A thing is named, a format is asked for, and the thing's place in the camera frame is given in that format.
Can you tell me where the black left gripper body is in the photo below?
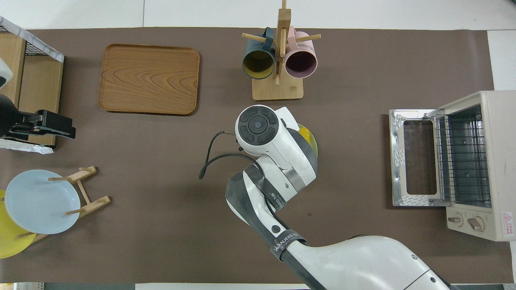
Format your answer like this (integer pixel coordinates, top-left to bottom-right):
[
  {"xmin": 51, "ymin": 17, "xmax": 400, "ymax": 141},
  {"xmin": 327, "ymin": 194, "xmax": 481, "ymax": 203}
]
[{"xmin": 0, "ymin": 94, "xmax": 76, "ymax": 141}]

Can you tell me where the light green plate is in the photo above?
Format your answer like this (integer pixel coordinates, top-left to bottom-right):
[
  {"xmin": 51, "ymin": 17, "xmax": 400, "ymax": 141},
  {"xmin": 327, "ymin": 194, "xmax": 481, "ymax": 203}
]
[{"xmin": 298, "ymin": 124, "xmax": 319, "ymax": 160}]

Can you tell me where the beige toaster oven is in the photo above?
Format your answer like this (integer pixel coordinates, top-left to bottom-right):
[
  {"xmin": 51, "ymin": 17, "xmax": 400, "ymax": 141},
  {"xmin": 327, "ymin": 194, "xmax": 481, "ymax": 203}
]
[{"xmin": 389, "ymin": 91, "xmax": 516, "ymax": 242}]

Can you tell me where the wooden shelf box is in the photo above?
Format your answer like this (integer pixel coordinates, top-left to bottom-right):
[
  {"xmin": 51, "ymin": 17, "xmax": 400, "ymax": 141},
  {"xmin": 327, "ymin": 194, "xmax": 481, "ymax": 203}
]
[{"xmin": 0, "ymin": 16, "xmax": 65, "ymax": 156}]

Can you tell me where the wooden stepped shelf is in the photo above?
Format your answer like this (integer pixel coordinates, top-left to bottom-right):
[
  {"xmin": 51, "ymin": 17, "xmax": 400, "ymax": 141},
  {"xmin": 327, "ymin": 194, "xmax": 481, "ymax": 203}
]
[{"xmin": 0, "ymin": 32, "xmax": 65, "ymax": 147}]

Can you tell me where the white rounded device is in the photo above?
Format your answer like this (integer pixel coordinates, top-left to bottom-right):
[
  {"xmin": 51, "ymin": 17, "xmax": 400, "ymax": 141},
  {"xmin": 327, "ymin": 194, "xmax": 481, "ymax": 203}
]
[{"xmin": 0, "ymin": 58, "xmax": 15, "ymax": 90}]

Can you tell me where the wooden plate rack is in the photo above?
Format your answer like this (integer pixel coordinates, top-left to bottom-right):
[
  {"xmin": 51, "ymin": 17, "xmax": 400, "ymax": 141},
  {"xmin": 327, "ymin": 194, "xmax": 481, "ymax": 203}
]
[{"xmin": 16, "ymin": 165, "xmax": 112, "ymax": 244}]

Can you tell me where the light blue plate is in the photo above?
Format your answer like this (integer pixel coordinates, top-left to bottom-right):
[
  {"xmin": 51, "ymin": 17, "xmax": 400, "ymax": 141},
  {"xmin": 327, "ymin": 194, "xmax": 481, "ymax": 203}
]
[{"xmin": 4, "ymin": 169, "xmax": 81, "ymax": 235}]

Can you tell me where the brown wooden tray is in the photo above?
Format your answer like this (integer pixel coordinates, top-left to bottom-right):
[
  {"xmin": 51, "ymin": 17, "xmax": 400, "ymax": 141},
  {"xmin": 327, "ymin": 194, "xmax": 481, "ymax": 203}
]
[{"xmin": 98, "ymin": 43, "xmax": 200, "ymax": 116}]

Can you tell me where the brown table mat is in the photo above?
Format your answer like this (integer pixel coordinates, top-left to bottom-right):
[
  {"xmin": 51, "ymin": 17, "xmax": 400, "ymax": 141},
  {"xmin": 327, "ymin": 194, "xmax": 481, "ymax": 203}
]
[{"xmin": 0, "ymin": 27, "xmax": 515, "ymax": 284}]

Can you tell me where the yellow plate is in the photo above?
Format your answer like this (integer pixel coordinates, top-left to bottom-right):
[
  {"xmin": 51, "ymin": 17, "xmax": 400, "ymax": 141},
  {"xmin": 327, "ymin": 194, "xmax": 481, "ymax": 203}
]
[{"xmin": 0, "ymin": 189, "xmax": 37, "ymax": 259}]

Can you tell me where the dark blue mug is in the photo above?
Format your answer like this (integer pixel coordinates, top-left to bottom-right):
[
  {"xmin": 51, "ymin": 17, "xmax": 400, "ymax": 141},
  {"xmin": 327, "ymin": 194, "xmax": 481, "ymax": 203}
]
[{"xmin": 242, "ymin": 27, "xmax": 277, "ymax": 81}]

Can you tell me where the wooden mug tree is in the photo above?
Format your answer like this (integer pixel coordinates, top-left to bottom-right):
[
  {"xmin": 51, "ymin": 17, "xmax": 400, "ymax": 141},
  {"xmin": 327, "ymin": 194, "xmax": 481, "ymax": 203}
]
[{"xmin": 242, "ymin": 0, "xmax": 322, "ymax": 101}]

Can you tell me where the pink mug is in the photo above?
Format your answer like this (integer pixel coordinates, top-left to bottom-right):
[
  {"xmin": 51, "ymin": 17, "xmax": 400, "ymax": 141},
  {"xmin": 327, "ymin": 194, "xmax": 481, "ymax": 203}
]
[{"xmin": 284, "ymin": 26, "xmax": 318, "ymax": 79}]

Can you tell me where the black wire basket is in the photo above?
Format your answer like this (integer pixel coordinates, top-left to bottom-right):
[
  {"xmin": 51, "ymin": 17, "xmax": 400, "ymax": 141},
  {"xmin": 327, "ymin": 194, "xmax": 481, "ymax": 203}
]
[{"xmin": 0, "ymin": 23, "xmax": 54, "ymax": 62}]

